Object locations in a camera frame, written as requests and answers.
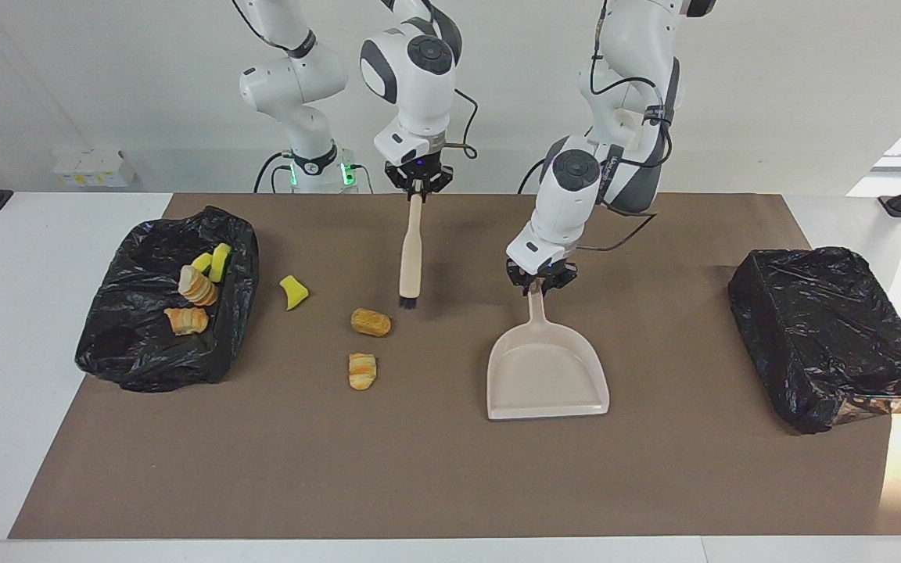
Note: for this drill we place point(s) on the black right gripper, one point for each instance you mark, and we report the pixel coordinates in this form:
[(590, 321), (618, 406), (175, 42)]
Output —
[(419, 173)]

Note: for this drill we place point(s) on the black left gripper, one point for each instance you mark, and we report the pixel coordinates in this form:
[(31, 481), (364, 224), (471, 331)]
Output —
[(542, 277)]

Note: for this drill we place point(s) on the beige hand brush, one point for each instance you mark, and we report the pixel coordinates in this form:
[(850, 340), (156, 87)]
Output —
[(411, 250)]

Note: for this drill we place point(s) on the beige plastic dustpan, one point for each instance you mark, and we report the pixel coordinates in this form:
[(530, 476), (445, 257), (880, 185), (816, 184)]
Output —
[(548, 383)]

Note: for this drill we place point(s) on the brown bread roll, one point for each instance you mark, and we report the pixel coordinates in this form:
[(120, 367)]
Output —
[(371, 321)]

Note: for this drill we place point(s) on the small yellow sponge wedge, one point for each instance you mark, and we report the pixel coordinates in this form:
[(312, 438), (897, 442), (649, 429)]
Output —
[(292, 292)]

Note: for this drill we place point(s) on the striped croissant piece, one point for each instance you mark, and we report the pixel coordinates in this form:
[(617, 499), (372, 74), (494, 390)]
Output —
[(199, 287), (184, 320), (362, 371)]

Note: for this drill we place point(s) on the yellow sponge with green backing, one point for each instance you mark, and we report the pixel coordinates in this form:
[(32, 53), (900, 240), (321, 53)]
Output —
[(220, 262)]

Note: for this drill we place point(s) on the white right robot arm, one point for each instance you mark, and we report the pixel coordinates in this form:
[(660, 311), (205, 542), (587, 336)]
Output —
[(411, 102)]

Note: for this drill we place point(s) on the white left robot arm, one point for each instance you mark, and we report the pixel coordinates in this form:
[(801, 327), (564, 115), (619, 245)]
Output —
[(568, 211)]

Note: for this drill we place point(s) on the crumpled black bag bin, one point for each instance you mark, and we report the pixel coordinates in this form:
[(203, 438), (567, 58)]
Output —
[(130, 344)]

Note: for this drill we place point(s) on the brown table mat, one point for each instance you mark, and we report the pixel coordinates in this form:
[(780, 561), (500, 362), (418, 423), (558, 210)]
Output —
[(450, 485)]

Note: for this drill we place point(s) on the black bag over cardboard box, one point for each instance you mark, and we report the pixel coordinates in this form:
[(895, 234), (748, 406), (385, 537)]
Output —
[(826, 328)]

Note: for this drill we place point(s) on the white wall socket boxes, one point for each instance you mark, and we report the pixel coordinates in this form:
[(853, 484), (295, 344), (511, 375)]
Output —
[(95, 168)]

